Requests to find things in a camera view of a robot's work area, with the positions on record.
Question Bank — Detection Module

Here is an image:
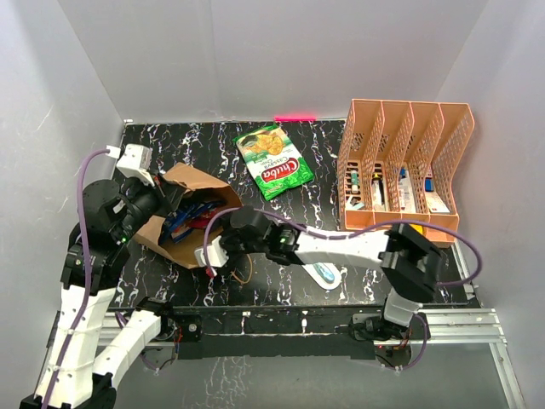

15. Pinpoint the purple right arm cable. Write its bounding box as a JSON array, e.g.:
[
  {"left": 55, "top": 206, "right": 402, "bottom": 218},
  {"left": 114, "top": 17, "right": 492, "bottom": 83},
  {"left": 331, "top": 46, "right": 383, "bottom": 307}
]
[{"left": 202, "top": 207, "right": 484, "bottom": 372}]

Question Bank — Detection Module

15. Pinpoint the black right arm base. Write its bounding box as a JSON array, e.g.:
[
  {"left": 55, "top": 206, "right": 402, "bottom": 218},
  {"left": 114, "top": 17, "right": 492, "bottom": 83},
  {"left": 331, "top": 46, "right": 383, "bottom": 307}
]
[{"left": 348, "top": 313, "right": 431, "bottom": 349}]

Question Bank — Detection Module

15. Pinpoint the aluminium rail frame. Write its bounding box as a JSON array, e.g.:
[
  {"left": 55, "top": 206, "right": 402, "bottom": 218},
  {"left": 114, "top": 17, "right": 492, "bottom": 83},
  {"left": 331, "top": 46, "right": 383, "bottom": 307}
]
[{"left": 46, "top": 238, "right": 527, "bottom": 409}]

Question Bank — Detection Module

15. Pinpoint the orange plastic file organizer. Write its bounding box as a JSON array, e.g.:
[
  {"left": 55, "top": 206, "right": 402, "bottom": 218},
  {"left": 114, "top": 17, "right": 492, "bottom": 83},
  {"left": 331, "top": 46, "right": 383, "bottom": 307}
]
[{"left": 336, "top": 99, "right": 475, "bottom": 247}]

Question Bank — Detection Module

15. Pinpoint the toothbrush blister pack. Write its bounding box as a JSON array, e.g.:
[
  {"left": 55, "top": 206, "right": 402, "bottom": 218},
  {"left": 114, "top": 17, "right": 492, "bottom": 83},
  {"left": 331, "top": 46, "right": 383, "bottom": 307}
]
[{"left": 309, "top": 263, "right": 341, "bottom": 291}]

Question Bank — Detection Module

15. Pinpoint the red snack packet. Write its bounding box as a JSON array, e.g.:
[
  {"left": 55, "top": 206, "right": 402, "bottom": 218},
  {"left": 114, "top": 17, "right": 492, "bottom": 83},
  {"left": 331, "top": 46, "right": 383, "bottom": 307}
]
[{"left": 186, "top": 204, "right": 219, "bottom": 230}]

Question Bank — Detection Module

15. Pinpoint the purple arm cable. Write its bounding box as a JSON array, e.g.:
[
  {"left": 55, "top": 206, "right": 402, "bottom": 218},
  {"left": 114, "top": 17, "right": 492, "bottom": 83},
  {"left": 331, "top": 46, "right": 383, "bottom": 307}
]
[
  {"left": 202, "top": 207, "right": 484, "bottom": 372},
  {"left": 42, "top": 149, "right": 112, "bottom": 409}
]

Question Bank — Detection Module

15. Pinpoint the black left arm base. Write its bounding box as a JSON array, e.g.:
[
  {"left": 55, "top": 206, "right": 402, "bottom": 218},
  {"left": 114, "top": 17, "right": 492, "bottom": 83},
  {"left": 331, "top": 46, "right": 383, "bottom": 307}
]
[{"left": 135, "top": 297, "right": 203, "bottom": 345}]

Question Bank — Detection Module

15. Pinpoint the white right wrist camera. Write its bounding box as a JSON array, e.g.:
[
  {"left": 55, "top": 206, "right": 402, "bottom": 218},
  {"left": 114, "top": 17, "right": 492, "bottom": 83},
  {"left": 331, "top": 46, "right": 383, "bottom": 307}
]
[{"left": 194, "top": 236, "right": 229, "bottom": 278}]

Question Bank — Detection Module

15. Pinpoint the yellow item in organizer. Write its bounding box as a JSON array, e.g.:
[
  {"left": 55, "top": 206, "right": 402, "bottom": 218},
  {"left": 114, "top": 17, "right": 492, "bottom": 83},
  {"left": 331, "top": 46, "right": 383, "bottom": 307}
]
[{"left": 411, "top": 224, "right": 426, "bottom": 235}]

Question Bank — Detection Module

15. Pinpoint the green cassava chips bag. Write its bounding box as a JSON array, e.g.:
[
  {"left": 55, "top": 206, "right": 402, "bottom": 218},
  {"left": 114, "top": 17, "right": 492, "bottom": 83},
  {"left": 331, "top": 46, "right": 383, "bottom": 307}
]
[{"left": 233, "top": 124, "right": 314, "bottom": 201}]

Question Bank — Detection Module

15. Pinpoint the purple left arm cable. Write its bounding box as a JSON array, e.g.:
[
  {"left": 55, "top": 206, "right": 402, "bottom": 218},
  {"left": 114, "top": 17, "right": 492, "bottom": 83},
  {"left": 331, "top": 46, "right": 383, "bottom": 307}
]
[{"left": 42, "top": 149, "right": 112, "bottom": 409}]

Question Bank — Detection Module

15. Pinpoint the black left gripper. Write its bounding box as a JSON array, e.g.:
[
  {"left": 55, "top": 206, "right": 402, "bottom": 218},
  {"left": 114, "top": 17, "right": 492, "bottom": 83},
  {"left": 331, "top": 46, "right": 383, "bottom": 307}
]
[{"left": 113, "top": 169, "right": 188, "bottom": 241}]

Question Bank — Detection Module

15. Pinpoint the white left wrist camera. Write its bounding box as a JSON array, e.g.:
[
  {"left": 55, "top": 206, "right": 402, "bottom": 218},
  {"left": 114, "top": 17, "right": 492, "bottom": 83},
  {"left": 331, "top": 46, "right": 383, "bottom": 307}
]
[{"left": 106, "top": 144, "right": 154, "bottom": 186}]

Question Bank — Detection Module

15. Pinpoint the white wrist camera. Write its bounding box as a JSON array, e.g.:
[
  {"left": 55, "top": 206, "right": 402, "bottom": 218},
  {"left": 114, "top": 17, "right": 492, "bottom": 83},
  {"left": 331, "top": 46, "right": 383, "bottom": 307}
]
[
  {"left": 106, "top": 144, "right": 154, "bottom": 186},
  {"left": 194, "top": 236, "right": 229, "bottom": 278}
]

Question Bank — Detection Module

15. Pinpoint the brown paper bag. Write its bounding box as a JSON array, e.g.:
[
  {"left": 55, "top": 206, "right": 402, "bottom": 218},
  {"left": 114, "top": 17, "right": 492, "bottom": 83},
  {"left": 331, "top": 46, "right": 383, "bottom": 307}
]
[{"left": 134, "top": 163, "right": 242, "bottom": 269}]

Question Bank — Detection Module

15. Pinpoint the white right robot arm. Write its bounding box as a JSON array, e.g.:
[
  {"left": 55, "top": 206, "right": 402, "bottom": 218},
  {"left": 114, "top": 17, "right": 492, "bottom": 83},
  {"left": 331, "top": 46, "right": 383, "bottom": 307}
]
[{"left": 208, "top": 206, "right": 443, "bottom": 338}]

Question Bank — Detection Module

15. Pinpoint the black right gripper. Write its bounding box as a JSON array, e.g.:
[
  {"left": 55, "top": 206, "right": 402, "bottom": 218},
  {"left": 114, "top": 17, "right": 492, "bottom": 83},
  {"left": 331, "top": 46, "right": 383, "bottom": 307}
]
[{"left": 205, "top": 211, "right": 267, "bottom": 274}]

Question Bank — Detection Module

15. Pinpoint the dark blue potato chips bag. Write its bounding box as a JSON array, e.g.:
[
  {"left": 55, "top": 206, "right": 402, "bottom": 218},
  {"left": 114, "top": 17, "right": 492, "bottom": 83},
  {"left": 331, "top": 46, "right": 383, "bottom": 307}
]
[{"left": 158, "top": 199, "right": 226, "bottom": 245}]

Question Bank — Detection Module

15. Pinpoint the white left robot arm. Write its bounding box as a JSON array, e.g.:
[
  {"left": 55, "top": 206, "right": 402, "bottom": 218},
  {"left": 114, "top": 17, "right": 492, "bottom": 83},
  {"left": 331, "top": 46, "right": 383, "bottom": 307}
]
[{"left": 20, "top": 175, "right": 186, "bottom": 408}]

